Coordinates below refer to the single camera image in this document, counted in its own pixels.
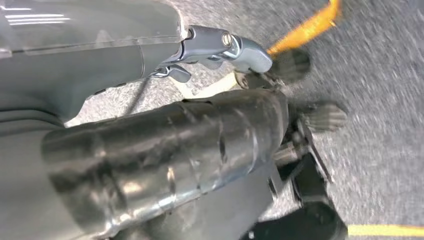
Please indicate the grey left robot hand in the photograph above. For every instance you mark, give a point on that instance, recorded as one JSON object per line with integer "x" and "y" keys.
{"x": 165, "y": 149}

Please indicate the yellow floor tape square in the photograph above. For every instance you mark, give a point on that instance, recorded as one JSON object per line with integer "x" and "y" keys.
{"x": 308, "y": 28}

